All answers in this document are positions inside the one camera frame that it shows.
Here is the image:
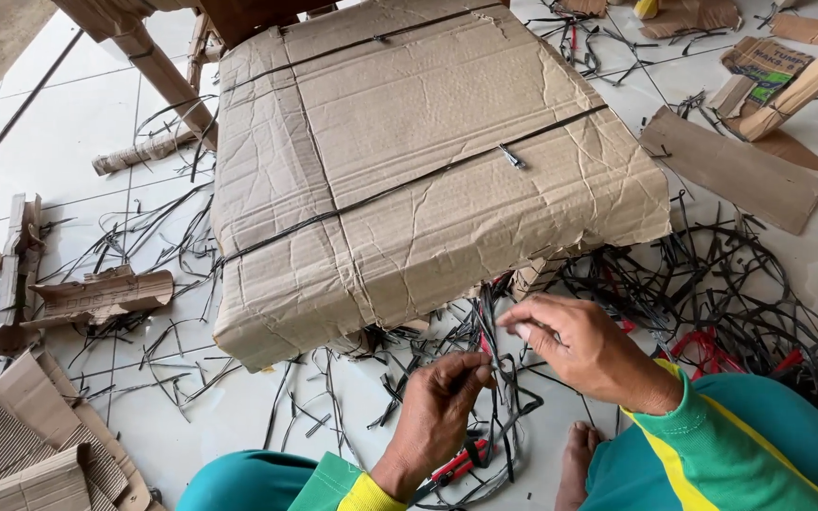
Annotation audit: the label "person's right hand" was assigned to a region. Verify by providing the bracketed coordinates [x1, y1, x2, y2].
[497, 294, 685, 417]

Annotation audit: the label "person's left hand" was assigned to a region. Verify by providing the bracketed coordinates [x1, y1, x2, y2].
[372, 352, 498, 502]

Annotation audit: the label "black plastic strap piece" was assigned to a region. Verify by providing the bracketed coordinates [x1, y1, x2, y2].
[475, 282, 545, 484]

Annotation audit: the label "person's bare foot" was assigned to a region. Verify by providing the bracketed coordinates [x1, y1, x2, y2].
[554, 421, 603, 511]

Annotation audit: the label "person's left leg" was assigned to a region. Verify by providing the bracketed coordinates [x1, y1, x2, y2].
[175, 450, 325, 511]

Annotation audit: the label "person's leg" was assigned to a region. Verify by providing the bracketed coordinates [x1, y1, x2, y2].
[582, 372, 818, 511]
[175, 450, 325, 511]

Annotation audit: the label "person's right leg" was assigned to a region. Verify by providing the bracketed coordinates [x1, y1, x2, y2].
[582, 372, 818, 511]

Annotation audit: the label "long flat cardboard strip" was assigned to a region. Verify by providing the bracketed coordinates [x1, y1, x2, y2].
[639, 106, 818, 236]

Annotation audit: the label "large cardboard wrapped package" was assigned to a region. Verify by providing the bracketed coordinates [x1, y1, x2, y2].
[210, 0, 673, 373]

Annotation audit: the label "dark brown cardboard sheet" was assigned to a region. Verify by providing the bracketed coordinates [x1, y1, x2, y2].
[723, 112, 818, 200]

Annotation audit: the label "printed cardboard piece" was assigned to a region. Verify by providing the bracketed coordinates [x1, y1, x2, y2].
[720, 35, 816, 109]

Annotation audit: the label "cardboard wrapped wooden leg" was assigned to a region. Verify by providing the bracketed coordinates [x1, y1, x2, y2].
[738, 23, 818, 143]

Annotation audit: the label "torn cardboard scrap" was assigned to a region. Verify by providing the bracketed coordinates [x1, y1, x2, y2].
[639, 0, 742, 41]

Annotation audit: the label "crumpled cardboard piece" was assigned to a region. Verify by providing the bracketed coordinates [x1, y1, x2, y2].
[23, 264, 176, 329]

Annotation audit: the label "tan cardboard scrap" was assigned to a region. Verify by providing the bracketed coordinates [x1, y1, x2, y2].
[768, 13, 818, 48]

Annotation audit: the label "rolled cardboard tube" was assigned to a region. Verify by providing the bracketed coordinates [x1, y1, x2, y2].
[92, 131, 198, 177]

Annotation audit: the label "pile of corrugated cardboard sheets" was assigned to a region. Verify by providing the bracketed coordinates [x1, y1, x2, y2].
[0, 347, 167, 511]

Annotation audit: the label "folded narrow cardboard strip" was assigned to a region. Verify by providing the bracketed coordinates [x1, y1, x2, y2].
[0, 192, 46, 357]

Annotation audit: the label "red handled cutting pliers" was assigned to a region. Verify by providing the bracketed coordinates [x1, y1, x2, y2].
[409, 438, 491, 506]

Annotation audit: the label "red plastic straps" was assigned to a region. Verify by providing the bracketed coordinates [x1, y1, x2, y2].
[611, 266, 818, 506]

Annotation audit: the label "big heap of strap offcuts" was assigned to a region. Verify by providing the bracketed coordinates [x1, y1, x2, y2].
[544, 192, 818, 455]

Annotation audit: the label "long black package strap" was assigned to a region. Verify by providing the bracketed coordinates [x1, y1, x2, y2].
[219, 104, 610, 265]

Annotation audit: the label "scattered black strap offcuts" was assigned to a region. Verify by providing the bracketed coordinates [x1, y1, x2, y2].
[33, 96, 410, 455]

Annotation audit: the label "tangle of thin black straps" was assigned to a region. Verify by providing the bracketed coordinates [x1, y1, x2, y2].
[523, 0, 729, 88]

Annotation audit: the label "short black package strap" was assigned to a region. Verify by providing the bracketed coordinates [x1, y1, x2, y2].
[223, 2, 506, 93]

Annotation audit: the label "cardboard wrapped furniture frame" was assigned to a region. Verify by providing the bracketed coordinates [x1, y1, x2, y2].
[53, 0, 339, 151]

